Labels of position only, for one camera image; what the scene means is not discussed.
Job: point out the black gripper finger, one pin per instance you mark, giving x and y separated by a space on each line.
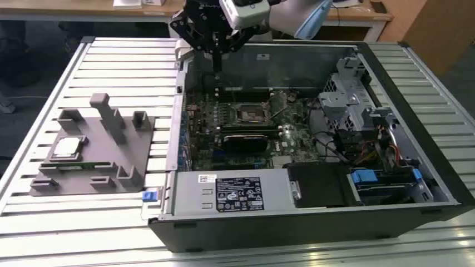
238 41
180 26

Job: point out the silver topped CPU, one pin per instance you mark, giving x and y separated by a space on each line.
68 147

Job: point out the CPU socket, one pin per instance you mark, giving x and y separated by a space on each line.
250 114

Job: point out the small white sticker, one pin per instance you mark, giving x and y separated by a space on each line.
262 56

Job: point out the silver case latch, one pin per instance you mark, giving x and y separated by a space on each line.
182 51

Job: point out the small white box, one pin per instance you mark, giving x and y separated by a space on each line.
154 2

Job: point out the white cardboard box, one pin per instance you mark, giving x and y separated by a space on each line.
128 4

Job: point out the silver coin battery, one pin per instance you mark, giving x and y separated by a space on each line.
291 97

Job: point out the silver metal disk cage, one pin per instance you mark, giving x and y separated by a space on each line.
338 105

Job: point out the black graphics card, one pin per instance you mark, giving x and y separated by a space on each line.
244 143

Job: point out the small black device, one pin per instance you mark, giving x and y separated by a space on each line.
378 7

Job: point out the green motherboard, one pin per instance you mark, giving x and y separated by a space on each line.
300 144

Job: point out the silver chipset heatsink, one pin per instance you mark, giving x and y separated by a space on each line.
282 161

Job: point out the white barcode sticker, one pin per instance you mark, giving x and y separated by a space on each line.
207 178

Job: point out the gray parts rack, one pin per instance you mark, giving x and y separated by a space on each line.
100 155

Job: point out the wooden cabinet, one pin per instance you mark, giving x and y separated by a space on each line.
438 27

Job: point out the white furniture leg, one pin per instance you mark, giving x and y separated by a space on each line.
7 107

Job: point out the black power supply label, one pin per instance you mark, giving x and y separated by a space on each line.
240 194

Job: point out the green RAM stick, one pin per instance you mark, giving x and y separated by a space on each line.
88 165

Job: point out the black plastic shroud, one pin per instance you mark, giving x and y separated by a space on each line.
315 186

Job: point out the silver power supply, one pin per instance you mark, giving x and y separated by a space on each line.
192 194

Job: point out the blue disk carrier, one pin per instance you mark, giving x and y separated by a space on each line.
362 176

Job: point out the blue case release tab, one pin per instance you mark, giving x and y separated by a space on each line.
150 196

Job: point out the small blue latch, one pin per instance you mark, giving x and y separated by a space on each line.
417 174

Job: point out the black PC case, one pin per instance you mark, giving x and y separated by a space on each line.
259 236

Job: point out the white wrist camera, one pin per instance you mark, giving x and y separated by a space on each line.
248 16

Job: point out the wooden desk white frame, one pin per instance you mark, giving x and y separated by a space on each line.
92 9

